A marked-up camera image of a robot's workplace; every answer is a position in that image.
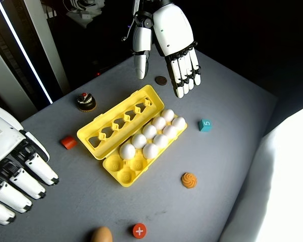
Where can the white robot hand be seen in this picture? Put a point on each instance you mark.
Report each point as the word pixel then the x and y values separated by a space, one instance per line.
pixel 173 29
pixel 5 141

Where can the brown toy egg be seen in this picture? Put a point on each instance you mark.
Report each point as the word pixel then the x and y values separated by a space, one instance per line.
pixel 101 235

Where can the yellow plastic egg carton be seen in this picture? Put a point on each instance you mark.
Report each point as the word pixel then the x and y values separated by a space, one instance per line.
pixel 121 118

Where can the dark chocolate sandwich cookie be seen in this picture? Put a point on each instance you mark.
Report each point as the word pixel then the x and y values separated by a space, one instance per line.
pixel 161 80

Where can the red arch block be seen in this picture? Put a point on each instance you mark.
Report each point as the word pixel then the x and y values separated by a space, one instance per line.
pixel 69 142

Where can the white background device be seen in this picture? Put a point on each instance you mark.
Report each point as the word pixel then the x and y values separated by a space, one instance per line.
pixel 87 13

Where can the chocolate toy cake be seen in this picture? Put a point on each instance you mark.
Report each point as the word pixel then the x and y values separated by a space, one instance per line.
pixel 86 102

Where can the lit white light strip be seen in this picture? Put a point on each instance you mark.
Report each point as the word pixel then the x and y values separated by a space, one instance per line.
pixel 22 48

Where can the teal number cube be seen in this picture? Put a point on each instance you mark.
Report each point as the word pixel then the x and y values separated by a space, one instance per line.
pixel 205 125

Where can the grey table cloth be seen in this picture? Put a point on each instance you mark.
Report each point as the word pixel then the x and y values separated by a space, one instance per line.
pixel 217 164

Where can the orange swirl toy cookie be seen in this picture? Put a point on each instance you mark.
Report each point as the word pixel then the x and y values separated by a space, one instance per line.
pixel 189 180

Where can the orange round plus disc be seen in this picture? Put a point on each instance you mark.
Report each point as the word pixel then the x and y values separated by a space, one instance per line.
pixel 139 231

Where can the white sheet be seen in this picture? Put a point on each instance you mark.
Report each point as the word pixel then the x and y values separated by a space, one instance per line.
pixel 285 176

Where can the white upright frame post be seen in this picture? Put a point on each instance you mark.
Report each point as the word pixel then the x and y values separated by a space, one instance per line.
pixel 46 40

